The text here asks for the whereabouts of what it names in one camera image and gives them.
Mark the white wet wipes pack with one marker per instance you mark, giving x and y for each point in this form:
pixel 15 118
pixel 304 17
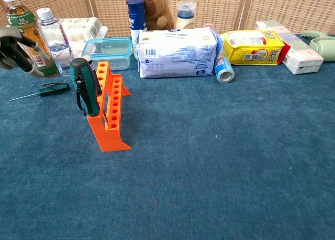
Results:
pixel 178 54

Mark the woven rattan folding screen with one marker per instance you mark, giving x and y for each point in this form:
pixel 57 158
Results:
pixel 288 7

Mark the black metal hex driver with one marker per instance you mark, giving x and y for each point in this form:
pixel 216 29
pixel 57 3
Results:
pixel 97 85

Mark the blue felt table cover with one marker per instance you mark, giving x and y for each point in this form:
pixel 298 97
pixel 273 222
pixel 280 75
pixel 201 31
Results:
pixel 209 159

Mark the clear water bottle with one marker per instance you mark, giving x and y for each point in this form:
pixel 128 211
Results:
pixel 60 54

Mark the green tea bottle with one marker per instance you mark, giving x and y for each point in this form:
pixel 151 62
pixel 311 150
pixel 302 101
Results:
pixel 23 17

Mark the small green-black screwdriver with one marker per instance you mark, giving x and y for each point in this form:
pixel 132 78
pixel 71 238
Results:
pixel 55 89

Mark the orange screwdriver holder rack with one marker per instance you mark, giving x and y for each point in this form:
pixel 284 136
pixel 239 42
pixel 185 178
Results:
pixel 110 140

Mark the pastel tissue box pack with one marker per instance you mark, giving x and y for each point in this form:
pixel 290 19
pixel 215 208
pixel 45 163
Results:
pixel 301 57

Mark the pale green lint roller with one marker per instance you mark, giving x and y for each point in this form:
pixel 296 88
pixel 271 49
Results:
pixel 322 45

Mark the large green-black screwdriver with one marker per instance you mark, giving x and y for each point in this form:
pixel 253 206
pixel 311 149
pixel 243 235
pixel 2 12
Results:
pixel 87 93

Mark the white egg carton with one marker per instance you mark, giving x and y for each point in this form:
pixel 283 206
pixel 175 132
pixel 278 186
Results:
pixel 78 28

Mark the cream sauce bottle clear cap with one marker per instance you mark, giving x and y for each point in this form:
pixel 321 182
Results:
pixel 185 17

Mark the clear container with blue lid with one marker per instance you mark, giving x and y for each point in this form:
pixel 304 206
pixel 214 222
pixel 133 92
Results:
pixel 112 51

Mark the brown capybara plush toy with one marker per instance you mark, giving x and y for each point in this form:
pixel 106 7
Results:
pixel 157 7

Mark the yellow Lipo snack bag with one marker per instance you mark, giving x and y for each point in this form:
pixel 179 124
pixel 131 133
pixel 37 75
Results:
pixel 251 49

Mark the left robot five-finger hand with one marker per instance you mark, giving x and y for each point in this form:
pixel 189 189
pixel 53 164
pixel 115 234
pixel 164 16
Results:
pixel 10 49

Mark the red and yellow snack box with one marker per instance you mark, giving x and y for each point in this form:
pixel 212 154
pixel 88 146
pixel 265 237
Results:
pixel 286 54

